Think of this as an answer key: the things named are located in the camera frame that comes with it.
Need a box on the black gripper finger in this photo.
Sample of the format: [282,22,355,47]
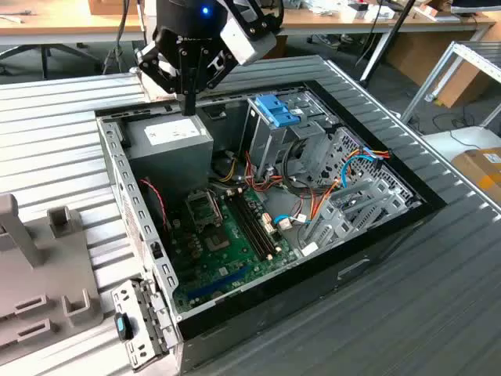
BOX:
[188,41,239,116]
[137,41,189,116]

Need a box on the multicoloured power wire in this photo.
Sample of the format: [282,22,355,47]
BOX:
[299,146,392,228]

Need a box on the grey metal disk bay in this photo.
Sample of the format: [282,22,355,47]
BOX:
[299,175,426,254]

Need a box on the grey power supply unit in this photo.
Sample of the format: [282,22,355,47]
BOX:
[124,111,215,197]

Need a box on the small brown cardboard box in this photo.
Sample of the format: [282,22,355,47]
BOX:
[88,0,146,16]

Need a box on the grey metal drive cage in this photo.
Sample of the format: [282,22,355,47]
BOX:
[239,88,341,185]

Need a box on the metal socket cover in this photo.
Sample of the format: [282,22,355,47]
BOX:
[185,190,222,231]

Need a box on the wooden office desk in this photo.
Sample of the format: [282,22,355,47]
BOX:
[0,0,157,46]
[276,0,497,38]

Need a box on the black office chair base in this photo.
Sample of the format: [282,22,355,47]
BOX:
[0,42,103,78]

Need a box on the black RAM slot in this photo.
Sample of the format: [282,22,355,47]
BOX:
[236,192,278,259]
[225,194,267,262]

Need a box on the CPU socket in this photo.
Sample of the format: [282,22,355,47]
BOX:
[201,226,232,255]

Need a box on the black stand pole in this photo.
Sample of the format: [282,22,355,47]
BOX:
[359,0,416,83]

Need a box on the green motherboard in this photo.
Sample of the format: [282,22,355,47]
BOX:
[168,186,302,314]

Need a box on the blue expansion slot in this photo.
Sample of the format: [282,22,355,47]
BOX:
[186,264,251,302]

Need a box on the large brown cardboard panel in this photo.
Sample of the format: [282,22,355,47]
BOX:
[385,31,492,110]

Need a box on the grey parts rack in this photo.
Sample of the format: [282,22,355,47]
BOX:
[0,193,106,353]

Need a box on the black open PC case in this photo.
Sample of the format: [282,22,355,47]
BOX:
[95,80,449,374]

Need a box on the blue black latch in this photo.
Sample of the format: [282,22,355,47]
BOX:
[113,312,135,341]

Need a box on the labelled cardboard box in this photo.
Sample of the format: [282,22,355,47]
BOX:
[452,146,501,204]

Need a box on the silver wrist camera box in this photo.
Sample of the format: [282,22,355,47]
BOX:
[219,17,277,67]

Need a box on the blue plastic drive bracket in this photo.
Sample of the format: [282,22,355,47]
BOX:
[254,93,303,128]

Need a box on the yellow black power wire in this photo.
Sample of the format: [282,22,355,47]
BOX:
[212,150,240,183]

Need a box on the red black wire bundle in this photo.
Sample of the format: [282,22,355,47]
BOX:
[242,139,316,199]

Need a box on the blue data wire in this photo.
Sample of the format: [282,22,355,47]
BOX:
[272,150,384,232]

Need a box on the metal card retainer bracket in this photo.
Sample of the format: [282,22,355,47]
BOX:
[110,277,175,372]

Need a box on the aluminium frame shelf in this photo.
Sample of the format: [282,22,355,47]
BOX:
[401,38,501,139]

